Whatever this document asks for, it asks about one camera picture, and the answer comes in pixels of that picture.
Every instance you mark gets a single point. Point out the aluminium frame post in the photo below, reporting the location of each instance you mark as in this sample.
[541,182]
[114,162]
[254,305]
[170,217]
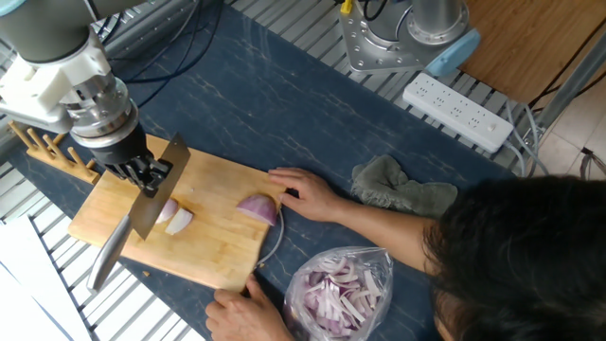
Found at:
[573,83]

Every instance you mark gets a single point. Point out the bamboo wooden desk top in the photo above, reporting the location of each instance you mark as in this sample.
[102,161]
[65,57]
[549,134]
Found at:
[530,47]

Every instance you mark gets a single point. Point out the person left hand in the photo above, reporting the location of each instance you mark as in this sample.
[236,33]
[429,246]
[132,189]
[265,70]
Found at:
[246,317]

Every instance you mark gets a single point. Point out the dark blue marbled mat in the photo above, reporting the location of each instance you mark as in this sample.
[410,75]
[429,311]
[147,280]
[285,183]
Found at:
[322,118]

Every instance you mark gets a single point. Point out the wooden peg rack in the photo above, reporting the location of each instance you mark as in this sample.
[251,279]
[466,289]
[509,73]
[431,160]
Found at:
[57,158]

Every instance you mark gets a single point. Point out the large red onion chunk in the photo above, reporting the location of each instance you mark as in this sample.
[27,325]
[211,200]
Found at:
[258,209]

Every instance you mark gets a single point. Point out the person right forearm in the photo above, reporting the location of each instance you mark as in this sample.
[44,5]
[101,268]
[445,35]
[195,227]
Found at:
[383,232]

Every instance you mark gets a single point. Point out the grey green rag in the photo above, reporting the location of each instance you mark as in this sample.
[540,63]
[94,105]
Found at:
[393,189]

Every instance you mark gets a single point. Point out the person right hand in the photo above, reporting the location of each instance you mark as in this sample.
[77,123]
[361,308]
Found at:
[315,199]

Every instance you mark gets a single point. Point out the plastic bag of sliced onion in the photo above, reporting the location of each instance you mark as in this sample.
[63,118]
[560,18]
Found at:
[338,293]

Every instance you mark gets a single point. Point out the small cut onion piece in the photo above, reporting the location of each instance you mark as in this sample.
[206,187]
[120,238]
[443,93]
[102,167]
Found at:
[167,209]

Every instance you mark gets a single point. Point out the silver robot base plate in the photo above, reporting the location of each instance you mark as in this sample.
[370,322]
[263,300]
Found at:
[364,47]

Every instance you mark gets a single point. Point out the plain white paper sheet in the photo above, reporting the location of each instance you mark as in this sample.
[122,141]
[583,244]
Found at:
[19,317]

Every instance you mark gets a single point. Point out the yellow plastic clip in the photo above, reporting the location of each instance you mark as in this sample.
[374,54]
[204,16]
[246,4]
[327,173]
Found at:
[346,6]

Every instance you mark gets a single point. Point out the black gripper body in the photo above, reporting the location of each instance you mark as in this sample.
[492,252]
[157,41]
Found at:
[123,151]

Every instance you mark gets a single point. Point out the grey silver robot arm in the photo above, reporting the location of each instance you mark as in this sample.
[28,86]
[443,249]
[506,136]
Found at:
[42,33]

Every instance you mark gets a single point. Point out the white printed paper sheet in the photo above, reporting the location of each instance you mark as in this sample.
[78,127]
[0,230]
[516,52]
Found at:
[33,265]

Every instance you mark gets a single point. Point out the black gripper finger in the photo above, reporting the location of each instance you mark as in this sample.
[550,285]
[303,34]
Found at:
[157,174]
[125,176]

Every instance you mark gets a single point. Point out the wooden cutting board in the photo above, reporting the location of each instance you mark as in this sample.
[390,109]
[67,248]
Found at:
[213,246]

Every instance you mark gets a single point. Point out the person head black hair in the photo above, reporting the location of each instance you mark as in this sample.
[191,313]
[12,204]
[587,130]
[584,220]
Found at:
[521,265]

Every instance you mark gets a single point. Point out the white power strip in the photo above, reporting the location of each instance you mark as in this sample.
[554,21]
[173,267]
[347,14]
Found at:
[454,111]

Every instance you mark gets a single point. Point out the small pale onion wedge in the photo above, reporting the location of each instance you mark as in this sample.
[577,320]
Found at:
[179,221]

